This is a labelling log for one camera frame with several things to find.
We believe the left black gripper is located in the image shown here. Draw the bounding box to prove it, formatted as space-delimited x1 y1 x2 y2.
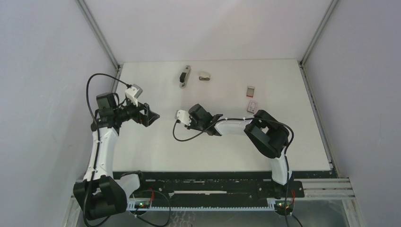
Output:
114 97 159 127

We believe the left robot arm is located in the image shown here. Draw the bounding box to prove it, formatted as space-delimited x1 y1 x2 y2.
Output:
73 91 160 221

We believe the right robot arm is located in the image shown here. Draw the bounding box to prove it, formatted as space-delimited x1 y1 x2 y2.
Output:
175 104 294 197

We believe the small beige stapler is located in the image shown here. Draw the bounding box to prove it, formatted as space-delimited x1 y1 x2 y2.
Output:
199 71 211 81

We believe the grey black long stapler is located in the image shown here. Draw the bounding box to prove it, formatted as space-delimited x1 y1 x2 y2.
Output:
179 65 191 88

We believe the closed red staple box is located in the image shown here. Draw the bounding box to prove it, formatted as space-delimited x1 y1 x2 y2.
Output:
247 100 258 114

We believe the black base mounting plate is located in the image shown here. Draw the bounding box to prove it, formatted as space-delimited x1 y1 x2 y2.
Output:
91 170 337 210

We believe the left controller board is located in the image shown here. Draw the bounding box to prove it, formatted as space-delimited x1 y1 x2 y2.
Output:
134 201 151 210

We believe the controller board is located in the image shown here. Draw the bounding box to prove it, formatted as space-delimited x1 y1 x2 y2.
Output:
274 201 294 216
134 201 151 210

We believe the right controller board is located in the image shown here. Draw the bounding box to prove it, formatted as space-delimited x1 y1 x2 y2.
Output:
274 201 294 216

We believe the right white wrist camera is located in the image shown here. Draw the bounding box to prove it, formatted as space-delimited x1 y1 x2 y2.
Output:
175 110 192 126

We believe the right black camera cable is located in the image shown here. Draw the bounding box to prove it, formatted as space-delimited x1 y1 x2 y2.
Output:
172 116 305 227

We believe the white cable duct rail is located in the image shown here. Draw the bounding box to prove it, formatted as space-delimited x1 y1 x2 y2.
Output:
126 200 276 212

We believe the left aluminium frame post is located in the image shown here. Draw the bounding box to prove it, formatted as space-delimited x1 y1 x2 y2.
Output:
75 0 121 79

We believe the aluminium frame post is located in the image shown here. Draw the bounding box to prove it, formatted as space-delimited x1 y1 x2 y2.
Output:
299 0 340 76
75 0 121 79

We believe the right aluminium frame post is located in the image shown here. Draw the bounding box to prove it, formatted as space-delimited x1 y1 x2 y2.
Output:
299 0 340 76

